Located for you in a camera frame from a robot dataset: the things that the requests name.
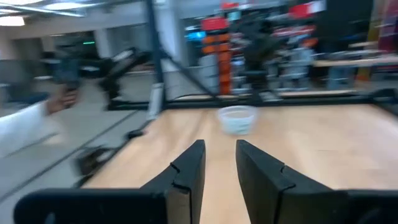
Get black table-level camera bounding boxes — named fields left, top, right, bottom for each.
left=73, top=146, right=109, bottom=178

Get silver frame bracket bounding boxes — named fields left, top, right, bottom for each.
left=146, top=82, right=165, bottom=121

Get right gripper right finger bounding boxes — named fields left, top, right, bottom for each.
left=235, top=139, right=349, bottom=224

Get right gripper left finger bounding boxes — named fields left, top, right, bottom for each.
left=139, top=139, right=206, bottom=224

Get black edge bracket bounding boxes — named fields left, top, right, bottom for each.
left=126, top=129, right=146, bottom=141

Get person's hand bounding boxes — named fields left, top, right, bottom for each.
left=46, top=88, right=78, bottom=114

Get clear plastic bowl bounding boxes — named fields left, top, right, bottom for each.
left=216, top=105, right=259, bottom=136

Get stacked orange bins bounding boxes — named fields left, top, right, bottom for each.
left=200, top=17, right=233, bottom=96

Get ceiling light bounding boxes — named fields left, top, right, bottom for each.
left=0, top=15, right=25, bottom=27

